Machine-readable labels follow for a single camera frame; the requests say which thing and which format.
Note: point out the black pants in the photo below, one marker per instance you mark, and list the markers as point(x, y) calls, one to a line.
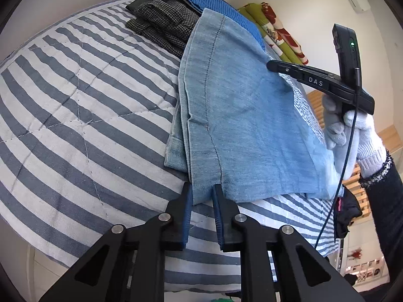
point(143, 1)

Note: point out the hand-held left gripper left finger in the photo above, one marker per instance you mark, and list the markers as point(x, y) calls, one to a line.
point(187, 214)

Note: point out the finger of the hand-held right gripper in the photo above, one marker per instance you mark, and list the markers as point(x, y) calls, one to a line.
point(283, 67)

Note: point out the red dried flowers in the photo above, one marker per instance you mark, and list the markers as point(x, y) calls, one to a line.
point(355, 253)

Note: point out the wooden slatted headboard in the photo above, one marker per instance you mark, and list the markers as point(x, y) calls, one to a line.
point(388, 135)

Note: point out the black clothes pile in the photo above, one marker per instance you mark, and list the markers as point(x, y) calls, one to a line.
point(346, 214)

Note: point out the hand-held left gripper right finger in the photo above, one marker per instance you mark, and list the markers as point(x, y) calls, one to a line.
point(217, 214)

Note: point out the person's right forearm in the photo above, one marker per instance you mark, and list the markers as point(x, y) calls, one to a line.
point(387, 201)

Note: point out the striped bed blanket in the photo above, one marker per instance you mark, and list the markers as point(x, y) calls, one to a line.
point(78, 116)

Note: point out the light blue jeans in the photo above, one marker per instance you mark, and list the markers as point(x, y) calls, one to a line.
point(245, 116)

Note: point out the person's right hand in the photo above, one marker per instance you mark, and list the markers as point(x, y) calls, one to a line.
point(365, 138)

